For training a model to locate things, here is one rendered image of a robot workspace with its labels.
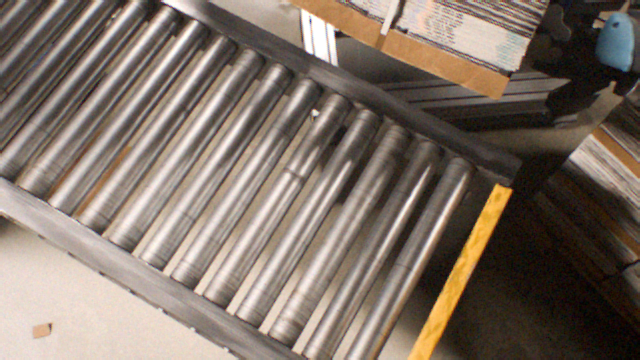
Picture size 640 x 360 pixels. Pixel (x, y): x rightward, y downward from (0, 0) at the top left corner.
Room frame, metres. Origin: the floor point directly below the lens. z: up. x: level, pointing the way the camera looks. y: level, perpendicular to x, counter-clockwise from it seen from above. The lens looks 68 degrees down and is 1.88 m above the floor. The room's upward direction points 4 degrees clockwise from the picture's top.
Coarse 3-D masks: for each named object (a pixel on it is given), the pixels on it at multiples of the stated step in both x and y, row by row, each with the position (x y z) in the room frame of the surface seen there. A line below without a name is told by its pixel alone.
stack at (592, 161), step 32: (608, 128) 0.65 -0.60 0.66; (576, 160) 0.64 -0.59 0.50; (608, 160) 0.61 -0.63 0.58; (544, 192) 0.65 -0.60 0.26; (608, 192) 0.57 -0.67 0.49; (544, 224) 0.60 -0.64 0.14; (576, 224) 0.57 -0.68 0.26; (544, 256) 0.55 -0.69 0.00; (608, 256) 0.49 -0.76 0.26; (576, 288) 0.46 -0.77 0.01; (608, 320) 0.37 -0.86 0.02
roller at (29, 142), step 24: (144, 0) 0.78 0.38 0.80; (120, 24) 0.72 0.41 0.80; (96, 48) 0.66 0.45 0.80; (120, 48) 0.68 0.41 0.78; (72, 72) 0.61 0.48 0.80; (96, 72) 0.62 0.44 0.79; (72, 96) 0.56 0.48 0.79; (48, 120) 0.50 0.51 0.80; (24, 144) 0.45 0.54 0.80; (0, 168) 0.40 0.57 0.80; (24, 168) 0.41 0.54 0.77
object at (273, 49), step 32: (128, 0) 0.82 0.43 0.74; (160, 0) 0.78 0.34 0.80; (192, 0) 0.79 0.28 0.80; (224, 32) 0.72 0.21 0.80; (256, 32) 0.72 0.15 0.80; (288, 64) 0.66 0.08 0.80; (320, 64) 0.66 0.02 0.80; (288, 96) 0.65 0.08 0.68; (352, 96) 0.60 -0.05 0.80; (384, 96) 0.60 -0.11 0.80; (384, 128) 0.56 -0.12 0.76; (416, 128) 0.54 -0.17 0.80; (448, 128) 0.55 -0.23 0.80; (448, 160) 0.50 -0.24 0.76; (480, 160) 0.49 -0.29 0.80; (512, 160) 0.49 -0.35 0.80; (480, 192) 0.46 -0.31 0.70
